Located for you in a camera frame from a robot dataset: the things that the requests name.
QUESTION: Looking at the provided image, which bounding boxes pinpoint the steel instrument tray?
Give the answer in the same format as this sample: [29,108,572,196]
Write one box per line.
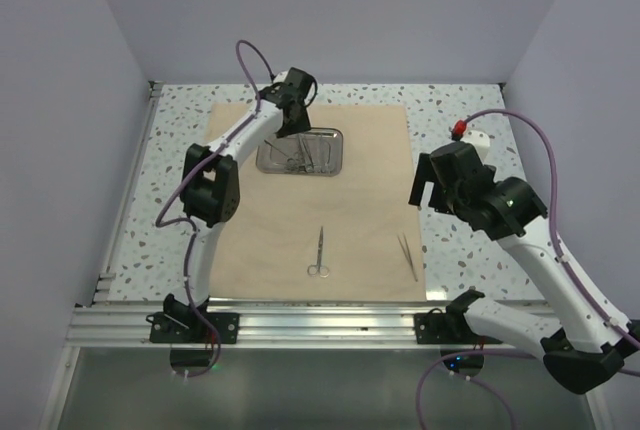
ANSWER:
[256,127,344,177]

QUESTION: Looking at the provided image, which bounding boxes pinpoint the steel pointed tweezers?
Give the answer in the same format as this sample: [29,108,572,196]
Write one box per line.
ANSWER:
[298,134,316,173]

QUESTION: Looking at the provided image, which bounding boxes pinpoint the steel ring-handled forceps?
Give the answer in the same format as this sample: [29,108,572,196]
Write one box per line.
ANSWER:
[264,135,313,174]

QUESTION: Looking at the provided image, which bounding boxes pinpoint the steel scalpel handle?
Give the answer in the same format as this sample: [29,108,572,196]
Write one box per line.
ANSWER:
[397,234,419,282]

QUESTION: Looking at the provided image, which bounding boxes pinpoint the steel ring-handled scissors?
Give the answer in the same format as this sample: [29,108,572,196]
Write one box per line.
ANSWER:
[307,226,330,278]

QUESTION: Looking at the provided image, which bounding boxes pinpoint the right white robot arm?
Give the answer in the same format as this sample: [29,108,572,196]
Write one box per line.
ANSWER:
[409,141,639,395]

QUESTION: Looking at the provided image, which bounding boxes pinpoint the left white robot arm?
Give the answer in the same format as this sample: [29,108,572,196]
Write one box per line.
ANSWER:
[147,67,318,344]

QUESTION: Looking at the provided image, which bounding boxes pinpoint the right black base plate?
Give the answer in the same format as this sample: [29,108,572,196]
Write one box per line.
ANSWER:
[413,290,485,345]

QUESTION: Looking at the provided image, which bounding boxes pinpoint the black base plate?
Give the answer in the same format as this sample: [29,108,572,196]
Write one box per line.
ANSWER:
[413,290,485,345]
[145,294,240,344]

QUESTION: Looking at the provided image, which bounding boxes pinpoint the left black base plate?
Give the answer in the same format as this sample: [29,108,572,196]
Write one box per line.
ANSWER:
[145,294,240,344]

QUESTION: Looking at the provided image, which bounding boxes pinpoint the aluminium mounting rail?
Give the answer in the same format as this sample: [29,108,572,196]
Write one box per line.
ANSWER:
[67,299,551,351]

